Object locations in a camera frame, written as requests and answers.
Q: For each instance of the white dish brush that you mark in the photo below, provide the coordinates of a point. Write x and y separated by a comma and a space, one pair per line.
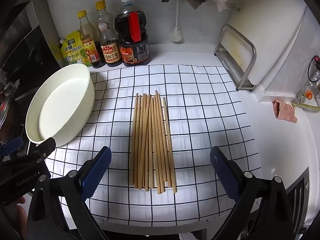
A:
176, 33

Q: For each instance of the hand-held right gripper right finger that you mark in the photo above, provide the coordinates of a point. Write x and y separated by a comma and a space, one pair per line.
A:
225, 175

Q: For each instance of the yellow seasoning pouch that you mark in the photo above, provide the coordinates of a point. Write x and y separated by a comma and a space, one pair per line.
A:
73, 51

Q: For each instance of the white black-grid cloth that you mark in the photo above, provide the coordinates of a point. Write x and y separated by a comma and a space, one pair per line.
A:
200, 105

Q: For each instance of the pale vinegar bottle yellow cap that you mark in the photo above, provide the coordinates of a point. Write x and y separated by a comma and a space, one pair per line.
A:
88, 45

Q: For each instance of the cream cutting board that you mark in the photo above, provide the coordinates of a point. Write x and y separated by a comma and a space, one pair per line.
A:
236, 50

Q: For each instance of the large dark soy sauce jug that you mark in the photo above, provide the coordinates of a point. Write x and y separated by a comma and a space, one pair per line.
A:
133, 50

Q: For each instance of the pink rag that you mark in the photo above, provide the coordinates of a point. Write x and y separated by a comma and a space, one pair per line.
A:
285, 111

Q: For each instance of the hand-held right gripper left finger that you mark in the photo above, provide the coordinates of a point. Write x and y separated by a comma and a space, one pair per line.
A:
96, 172

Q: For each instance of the metal slotted rack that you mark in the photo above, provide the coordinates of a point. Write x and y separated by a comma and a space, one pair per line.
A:
297, 200

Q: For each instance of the person's left hand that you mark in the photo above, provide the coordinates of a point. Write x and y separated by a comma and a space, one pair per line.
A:
21, 216

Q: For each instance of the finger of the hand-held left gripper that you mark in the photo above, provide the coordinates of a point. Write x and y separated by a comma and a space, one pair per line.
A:
45, 146
11, 145

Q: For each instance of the gas valve with red knob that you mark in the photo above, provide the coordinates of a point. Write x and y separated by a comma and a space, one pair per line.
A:
309, 95

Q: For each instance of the white round basin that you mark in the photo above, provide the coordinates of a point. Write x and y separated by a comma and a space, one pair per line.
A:
62, 105

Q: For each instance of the pile of wooden chopsticks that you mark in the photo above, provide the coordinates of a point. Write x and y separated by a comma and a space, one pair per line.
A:
150, 142

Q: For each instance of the slim soy sauce bottle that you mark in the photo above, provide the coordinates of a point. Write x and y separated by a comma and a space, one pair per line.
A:
108, 50

